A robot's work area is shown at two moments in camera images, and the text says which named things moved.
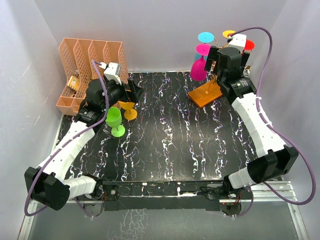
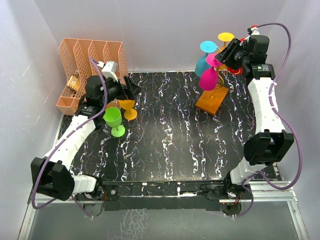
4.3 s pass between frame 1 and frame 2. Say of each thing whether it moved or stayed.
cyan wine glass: moved
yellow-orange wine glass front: stayed
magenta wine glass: moved
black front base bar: stayed
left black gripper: stayed
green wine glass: stayed
